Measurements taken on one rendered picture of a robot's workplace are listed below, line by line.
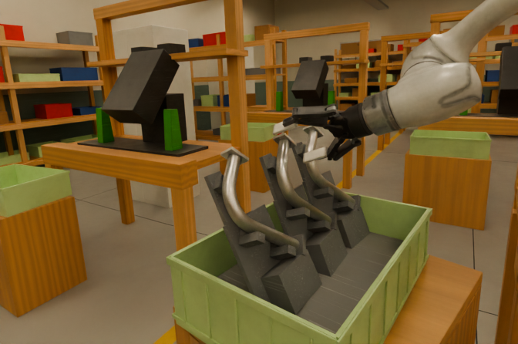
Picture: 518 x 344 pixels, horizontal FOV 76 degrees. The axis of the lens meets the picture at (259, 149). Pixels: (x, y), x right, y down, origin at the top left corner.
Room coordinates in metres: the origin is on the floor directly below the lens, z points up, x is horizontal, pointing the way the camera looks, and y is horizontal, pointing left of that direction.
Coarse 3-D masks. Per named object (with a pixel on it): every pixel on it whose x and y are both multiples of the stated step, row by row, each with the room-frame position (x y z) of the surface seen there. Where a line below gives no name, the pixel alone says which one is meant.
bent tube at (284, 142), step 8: (280, 136) 0.85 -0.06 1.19; (280, 144) 0.84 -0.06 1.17; (288, 144) 0.85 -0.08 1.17; (296, 144) 0.87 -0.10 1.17; (280, 152) 0.82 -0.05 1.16; (288, 152) 0.83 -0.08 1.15; (280, 160) 0.80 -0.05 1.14; (280, 168) 0.79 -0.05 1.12; (280, 176) 0.78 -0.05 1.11; (288, 176) 0.79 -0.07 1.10; (280, 184) 0.78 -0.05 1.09; (288, 184) 0.77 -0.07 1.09; (288, 192) 0.77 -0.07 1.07; (288, 200) 0.78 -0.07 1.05; (296, 200) 0.78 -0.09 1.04; (312, 208) 0.81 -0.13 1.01; (312, 216) 0.82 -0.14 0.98; (320, 216) 0.83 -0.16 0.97; (328, 216) 0.87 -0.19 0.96
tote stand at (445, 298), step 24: (432, 264) 0.88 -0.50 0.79; (456, 264) 0.88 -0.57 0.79; (432, 288) 0.77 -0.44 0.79; (456, 288) 0.76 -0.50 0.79; (480, 288) 0.83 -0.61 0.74; (408, 312) 0.68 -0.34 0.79; (432, 312) 0.68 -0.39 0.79; (456, 312) 0.68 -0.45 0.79; (192, 336) 0.68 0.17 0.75; (408, 336) 0.61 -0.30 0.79; (432, 336) 0.61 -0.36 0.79; (456, 336) 0.68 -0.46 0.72
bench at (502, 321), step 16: (512, 208) 1.34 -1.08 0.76; (512, 224) 1.28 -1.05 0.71; (512, 240) 1.28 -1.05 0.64; (512, 256) 1.27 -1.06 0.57; (512, 272) 1.27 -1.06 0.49; (512, 288) 1.27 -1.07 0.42; (512, 304) 1.26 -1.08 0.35; (512, 320) 0.82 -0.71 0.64; (496, 336) 1.28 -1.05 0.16; (512, 336) 0.80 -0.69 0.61
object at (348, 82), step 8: (392, 48) 10.23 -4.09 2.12; (400, 48) 9.89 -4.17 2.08; (336, 56) 10.81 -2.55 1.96; (344, 56) 10.68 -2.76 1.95; (352, 56) 10.54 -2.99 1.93; (368, 64) 10.37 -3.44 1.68; (376, 64) 10.28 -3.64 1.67; (336, 72) 10.81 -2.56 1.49; (336, 80) 10.88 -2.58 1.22; (352, 80) 10.64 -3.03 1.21; (392, 80) 10.02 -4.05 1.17; (336, 88) 10.89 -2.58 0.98; (352, 88) 10.65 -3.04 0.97; (336, 96) 10.90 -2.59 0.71; (344, 96) 10.75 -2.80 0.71; (352, 96) 10.65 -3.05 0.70; (336, 104) 10.91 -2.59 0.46; (344, 104) 10.78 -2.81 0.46; (352, 104) 10.72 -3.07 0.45
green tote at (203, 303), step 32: (384, 224) 0.97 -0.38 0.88; (416, 224) 0.79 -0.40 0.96; (192, 256) 0.72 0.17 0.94; (224, 256) 0.80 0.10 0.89; (416, 256) 0.79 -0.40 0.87; (192, 288) 0.63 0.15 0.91; (224, 288) 0.56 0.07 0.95; (384, 288) 0.58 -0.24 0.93; (192, 320) 0.63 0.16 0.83; (224, 320) 0.57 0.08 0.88; (256, 320) 0.52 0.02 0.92; (288, 320) 0.47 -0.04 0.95; (352, 320) 0.46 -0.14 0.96; (384, 320) 0.59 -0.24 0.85
